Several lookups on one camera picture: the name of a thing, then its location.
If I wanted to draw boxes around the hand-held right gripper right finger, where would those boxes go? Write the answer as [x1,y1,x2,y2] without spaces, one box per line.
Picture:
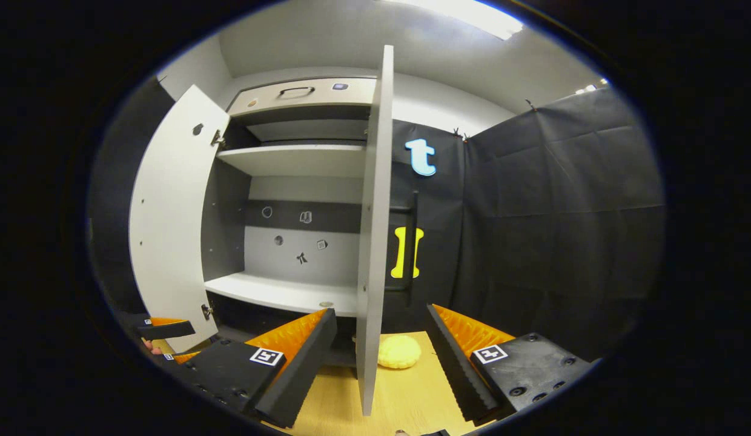
[425,305,594,428]

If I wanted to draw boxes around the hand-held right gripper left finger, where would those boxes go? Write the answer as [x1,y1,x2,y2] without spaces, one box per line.
[170,309,338,429]

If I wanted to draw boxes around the white cabinet door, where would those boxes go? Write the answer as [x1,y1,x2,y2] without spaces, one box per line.
[356,44,394,417]
[128,85,231,354]

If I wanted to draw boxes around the white cabinet bottom shelf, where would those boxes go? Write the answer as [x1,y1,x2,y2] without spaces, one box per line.
[204,272,359,317]

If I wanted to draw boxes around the white cabinet shelf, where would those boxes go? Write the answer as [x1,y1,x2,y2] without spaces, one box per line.
[204,272,359,317]
[216,144,367,179]

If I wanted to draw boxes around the white and grey cabinet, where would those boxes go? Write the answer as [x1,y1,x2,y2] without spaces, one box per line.
[200,76,379,340]

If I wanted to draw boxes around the beige cabinet drawer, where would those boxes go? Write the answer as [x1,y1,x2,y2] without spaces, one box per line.
[227,77,377,117]

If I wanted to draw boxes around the yellow round textured pad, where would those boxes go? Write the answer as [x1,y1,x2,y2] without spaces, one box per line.
[377,335,422,369]

